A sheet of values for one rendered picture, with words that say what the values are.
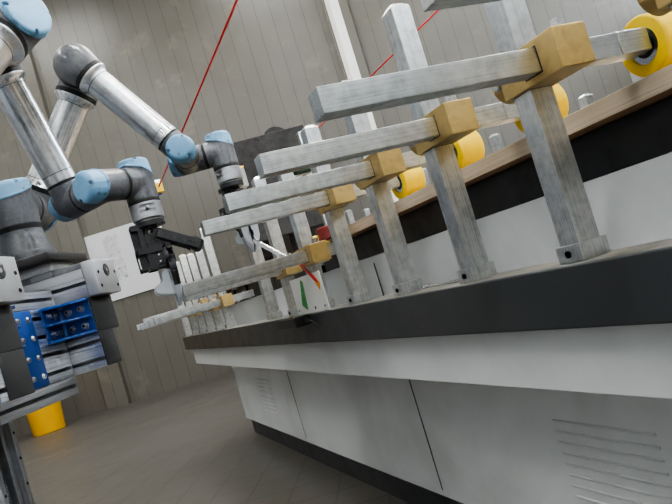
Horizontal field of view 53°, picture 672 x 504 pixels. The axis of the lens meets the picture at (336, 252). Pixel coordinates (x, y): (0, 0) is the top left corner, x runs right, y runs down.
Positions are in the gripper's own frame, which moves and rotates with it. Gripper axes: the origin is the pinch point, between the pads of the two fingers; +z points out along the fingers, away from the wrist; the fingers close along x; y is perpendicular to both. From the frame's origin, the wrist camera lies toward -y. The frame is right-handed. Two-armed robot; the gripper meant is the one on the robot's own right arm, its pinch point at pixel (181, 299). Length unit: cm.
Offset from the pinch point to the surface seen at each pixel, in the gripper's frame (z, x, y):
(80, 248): -130, -779, -2
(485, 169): -5, 61, -50
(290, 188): -12, 51, -16
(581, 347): 24, 90, -36
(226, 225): -11.3, 26.5, -9.3
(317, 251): -2.0, 5.0, -34.8
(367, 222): -6, 6, -50
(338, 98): -12, 101, -7
